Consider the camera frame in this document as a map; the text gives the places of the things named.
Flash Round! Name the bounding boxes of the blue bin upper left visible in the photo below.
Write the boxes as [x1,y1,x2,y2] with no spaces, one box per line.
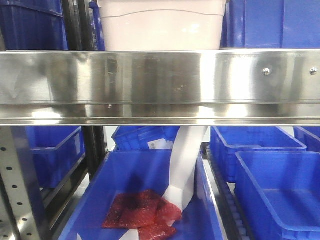
[0,0,68,50]

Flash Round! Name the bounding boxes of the white lidded storage bin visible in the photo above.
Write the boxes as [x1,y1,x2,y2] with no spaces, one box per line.
[98,0,227,51]

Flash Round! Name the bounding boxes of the large blue bin lower centre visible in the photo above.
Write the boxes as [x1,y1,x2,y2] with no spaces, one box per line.
[59,150,223,240]

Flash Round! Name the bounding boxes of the perforated steel shelf upright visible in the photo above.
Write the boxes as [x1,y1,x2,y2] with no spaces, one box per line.
[0,126,52,240]

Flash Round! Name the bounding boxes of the blue bin lower right front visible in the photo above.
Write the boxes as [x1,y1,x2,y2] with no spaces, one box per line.
[234,151,320,240]

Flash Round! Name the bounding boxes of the blue bin upper right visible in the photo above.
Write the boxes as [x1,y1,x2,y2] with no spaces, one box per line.
[221,0,320,49]

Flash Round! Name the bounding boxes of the blue bin lower right rear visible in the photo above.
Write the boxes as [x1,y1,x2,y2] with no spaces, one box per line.
[209,126,307,183]

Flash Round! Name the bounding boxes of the stainless steel shelf rail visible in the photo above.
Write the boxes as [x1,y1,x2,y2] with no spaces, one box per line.
[0,49,320,126]

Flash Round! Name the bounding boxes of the blue bin lower left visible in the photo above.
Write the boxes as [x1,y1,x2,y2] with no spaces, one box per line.
[25,126,85,188]

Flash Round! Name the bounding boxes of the blue bin lower rear centre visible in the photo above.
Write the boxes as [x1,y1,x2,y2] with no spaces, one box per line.
[112,126,180,151]

